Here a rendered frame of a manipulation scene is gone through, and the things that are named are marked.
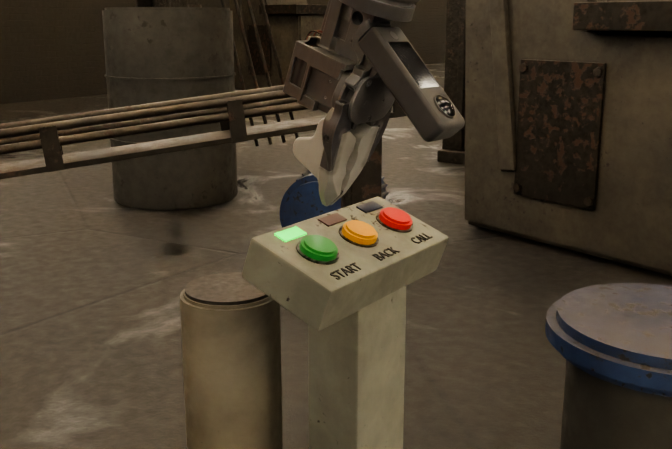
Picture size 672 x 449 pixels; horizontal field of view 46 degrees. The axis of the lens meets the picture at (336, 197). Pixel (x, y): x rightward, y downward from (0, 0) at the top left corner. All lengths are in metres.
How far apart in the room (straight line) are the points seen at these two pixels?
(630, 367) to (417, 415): 0.79
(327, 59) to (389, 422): 0.44
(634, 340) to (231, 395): 0.52
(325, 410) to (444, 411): 0.90
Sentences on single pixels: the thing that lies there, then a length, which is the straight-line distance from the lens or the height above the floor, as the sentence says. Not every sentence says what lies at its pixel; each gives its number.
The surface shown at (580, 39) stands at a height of 0.76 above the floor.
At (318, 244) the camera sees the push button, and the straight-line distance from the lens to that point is 0.80.
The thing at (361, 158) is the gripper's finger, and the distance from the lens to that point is 0.78.
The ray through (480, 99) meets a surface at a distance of 3.09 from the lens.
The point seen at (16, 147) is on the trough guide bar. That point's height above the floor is 0.67.
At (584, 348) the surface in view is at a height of 0.42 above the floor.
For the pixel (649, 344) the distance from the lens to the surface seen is 1.09.
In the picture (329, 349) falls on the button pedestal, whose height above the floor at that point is 0.48.
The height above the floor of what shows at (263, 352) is 0.45.
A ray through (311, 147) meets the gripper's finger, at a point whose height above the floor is 0.71.
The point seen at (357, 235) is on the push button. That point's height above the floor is 0.61.
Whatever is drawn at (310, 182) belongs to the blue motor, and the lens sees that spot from 2.57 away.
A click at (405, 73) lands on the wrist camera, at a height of 0.79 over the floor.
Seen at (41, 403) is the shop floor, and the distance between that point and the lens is 1.92.
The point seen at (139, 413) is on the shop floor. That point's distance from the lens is 1.81.
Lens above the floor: 0.84
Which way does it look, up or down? 13 degrees down
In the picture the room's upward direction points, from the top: straight up
